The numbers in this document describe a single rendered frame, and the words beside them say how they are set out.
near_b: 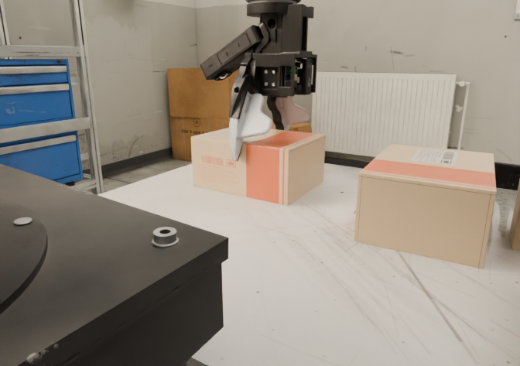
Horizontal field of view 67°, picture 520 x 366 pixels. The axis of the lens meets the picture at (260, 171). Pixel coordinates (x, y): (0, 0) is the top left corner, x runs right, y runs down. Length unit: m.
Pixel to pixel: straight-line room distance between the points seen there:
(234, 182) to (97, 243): 0.36
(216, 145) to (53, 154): 1.50
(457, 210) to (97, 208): 0.30
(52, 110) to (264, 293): 1.73
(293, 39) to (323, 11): 2.76
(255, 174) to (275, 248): 0.15
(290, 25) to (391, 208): 0.26
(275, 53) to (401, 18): 2.58
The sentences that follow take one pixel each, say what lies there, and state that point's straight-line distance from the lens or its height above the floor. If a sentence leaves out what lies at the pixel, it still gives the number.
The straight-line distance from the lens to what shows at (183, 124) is 3.52.
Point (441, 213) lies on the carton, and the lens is 0.41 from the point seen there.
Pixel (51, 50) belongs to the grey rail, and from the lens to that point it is 1.97.
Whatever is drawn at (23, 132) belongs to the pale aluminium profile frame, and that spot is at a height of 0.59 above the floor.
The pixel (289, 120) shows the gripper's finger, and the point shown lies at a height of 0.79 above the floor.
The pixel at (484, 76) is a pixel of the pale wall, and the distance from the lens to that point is 3.02.
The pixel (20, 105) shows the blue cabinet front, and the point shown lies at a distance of 1.92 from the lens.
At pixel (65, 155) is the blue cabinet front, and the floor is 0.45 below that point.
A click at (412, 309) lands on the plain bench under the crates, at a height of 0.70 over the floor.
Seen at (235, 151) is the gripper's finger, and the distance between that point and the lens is 0.52.
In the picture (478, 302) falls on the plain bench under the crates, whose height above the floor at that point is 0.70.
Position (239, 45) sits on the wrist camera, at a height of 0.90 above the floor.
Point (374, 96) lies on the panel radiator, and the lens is 3.02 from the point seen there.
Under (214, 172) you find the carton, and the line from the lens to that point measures 0.57.
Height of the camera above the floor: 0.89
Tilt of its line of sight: 16 degrees down
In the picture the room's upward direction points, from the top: straight up
